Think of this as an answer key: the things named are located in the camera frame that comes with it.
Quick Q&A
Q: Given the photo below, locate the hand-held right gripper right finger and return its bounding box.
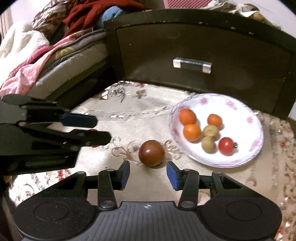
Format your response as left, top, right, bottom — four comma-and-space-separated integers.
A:
166, 161, 243, 208

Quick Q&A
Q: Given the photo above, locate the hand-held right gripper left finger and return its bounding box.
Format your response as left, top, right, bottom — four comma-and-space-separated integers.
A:
53, 160, 130, 209

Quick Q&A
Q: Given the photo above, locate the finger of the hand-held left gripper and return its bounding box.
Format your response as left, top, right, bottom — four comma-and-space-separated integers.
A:
14, 122, 112, 153
1, 94, 97, 128

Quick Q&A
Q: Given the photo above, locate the red cherry tomato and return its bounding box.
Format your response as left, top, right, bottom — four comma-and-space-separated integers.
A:
218, 137, 238, 156
88, 128, 103, 148

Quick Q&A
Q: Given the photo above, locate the large dark red tomato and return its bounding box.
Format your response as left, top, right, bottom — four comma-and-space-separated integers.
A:
139, 140, 165, 167

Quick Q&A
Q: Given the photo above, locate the tan longan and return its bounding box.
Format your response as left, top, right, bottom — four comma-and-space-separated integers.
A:
201, 136, 217, 154
203, 124, 220, 139

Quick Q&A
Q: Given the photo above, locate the orange tangerine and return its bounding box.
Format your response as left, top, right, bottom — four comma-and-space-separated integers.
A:
183, 123, 202, 142
207, 114, 223, 128
179, 108, 197, 126

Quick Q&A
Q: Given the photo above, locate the white floral plate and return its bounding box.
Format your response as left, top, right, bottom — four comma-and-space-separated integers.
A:
168, 93, 264, 168

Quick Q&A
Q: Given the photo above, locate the grey quilted mattress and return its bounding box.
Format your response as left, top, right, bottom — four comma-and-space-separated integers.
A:
35, 42, 109, 93

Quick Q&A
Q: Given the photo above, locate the floral tablecloth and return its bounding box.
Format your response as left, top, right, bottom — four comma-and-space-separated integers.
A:
7, 80, 296, 241

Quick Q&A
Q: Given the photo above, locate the pink blanket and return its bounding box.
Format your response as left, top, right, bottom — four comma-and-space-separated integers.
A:
0, 43, 70, 98

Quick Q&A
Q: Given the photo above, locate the white fleece blanket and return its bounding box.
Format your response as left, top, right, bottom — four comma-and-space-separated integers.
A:
0, 21, 50, 59

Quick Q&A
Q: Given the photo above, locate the red garment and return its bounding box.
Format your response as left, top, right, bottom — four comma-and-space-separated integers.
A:
62, 0, 151, 37

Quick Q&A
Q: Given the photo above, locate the brown floral quilt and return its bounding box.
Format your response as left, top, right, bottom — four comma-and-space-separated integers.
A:
31, 0, 93, 35

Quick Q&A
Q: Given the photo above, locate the blue cloth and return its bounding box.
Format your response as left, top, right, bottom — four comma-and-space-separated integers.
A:
97, 6, 125, 28

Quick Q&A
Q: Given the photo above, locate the dark wooden nightstand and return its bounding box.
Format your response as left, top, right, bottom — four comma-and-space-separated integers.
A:
103, 9, 296, 120

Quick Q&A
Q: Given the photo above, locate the pink perforated panel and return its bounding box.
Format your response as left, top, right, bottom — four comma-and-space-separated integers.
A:
163, 0, 210, 8

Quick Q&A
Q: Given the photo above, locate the crumpled cloth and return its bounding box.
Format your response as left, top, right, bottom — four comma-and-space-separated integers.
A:
207, 0, 266, 22

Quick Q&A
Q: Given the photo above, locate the silver drawer handle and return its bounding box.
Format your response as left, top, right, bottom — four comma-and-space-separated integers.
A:
173, 57, 212, 74

